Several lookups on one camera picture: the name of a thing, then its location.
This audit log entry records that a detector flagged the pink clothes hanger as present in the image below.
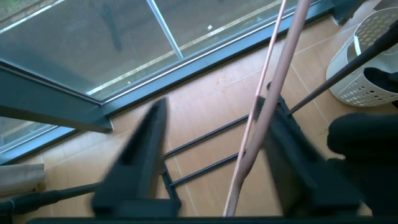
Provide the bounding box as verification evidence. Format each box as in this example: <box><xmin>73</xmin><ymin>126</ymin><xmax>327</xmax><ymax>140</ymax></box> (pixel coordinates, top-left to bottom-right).
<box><xmin>223</xmin><ymin>0</ymin><xmax>313</xmax><ymax>218</ymax></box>

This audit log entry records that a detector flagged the black clothes rack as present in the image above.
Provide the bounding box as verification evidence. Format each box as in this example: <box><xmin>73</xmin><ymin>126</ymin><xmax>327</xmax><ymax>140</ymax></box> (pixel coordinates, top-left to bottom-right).
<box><xmin>0</xmin><ymin>20</ymin><xmax>398</xmax><ymax>224</ymax></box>

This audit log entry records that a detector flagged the white laundry basket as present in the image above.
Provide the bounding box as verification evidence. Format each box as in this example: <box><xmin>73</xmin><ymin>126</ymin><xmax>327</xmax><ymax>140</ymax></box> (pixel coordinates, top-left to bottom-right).
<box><xmin>325</xmin><ymin>6</ymin><xmax>398</xmax><ymax>108</ymax></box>

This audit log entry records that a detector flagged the beige curtain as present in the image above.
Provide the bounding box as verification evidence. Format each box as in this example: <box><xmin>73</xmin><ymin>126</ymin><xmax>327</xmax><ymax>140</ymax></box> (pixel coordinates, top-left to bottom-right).
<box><xmin>0</xmin><ymin>163</ymin><xmax>47</xmax><ymax>196</ymax></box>

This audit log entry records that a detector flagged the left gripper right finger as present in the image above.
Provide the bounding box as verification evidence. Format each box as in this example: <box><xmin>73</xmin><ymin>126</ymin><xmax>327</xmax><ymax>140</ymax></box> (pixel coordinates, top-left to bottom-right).
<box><xmin>253</xmin><ymin>95</ymin><xmax>362</xmax><ymax>218</ymax></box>

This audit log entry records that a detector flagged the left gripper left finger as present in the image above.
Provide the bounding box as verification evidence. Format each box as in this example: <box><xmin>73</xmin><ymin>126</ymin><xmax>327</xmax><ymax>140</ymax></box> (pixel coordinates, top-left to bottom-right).
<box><xmin>91</xmin><ymin>96</ymin><xmax>182</xmax><ymax>218</ymax></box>

